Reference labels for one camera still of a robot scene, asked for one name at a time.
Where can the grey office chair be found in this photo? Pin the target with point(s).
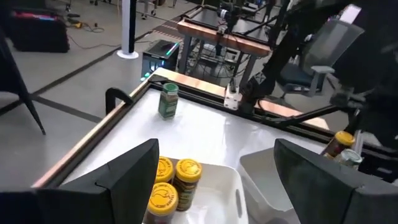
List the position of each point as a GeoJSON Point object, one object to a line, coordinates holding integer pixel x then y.
{"type": "Point", "coordinates": [332, 43]}

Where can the black table clamp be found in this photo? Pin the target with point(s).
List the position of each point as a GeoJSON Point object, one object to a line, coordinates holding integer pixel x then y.
{"type": "Point", "coordinates": [116, 92]}

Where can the black computer with lights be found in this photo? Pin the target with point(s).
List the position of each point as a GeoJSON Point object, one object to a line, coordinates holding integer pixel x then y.
{"type": "Point", "coordinates": [158, 54]}

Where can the black standing panel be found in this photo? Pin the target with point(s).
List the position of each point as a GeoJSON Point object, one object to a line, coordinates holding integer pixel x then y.
{"type": "Point", "coordinates": [9, 68]}

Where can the white plastic bin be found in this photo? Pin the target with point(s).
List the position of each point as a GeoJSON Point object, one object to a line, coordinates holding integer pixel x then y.
{"type": "Point", "coordinates": [264, 180]}

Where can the green-capped spice jar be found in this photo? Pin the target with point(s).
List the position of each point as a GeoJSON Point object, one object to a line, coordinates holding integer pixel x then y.
{"type": "Point", "coordinates": [168, 102]}
{"type": "Point", "coordinates": [349, 156]}

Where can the black camera on workbench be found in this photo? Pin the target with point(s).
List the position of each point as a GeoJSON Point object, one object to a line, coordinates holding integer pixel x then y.
{"type": "Point", "coordinates": [228, 14]}

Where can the white mounting bracket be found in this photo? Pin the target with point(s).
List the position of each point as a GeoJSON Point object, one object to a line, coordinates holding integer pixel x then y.
{"type": "Point", "coordinates": [231, 98]}

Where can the black equipment case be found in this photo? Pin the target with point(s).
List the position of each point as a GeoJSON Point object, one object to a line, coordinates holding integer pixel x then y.
{"type": "Point", "coordinates": [37, 34]}

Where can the yellow-capped spice jar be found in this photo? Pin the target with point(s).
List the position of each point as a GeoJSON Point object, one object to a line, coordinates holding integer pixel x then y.
{"type": "Point", "coordinates": [188, 170]}
{"type": "Point", "coordinates": [344, 138]}
{"type": "Point", "coordinates": [164, 169]}
{"type": "Point", "coordinates": [163, 199]}

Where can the grey translucent plastic bin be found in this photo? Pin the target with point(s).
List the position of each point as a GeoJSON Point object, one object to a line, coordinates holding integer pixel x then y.
{"type": "Point", "coordinates": [217, 193]}

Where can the wooden workbench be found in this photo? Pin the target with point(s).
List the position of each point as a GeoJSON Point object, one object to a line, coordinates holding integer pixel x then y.
{"type": "Point", "coordinates": [224, 39]}

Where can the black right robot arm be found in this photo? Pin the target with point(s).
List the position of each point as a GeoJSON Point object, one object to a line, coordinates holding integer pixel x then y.
{"type": "Point", "coordinates": [373, 77]}

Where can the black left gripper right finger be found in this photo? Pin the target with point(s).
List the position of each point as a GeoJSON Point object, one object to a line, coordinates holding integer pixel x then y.
{"type": "Point", "coordinates": [326, 193]}

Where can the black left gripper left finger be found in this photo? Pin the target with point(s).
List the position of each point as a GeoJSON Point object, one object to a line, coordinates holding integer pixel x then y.
{"type": "Point", "coordinates": [109, 193]}

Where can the white floor pole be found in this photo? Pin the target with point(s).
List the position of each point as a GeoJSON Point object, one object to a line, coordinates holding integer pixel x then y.
{"type": "Point", "coordinates": [126, 28]}

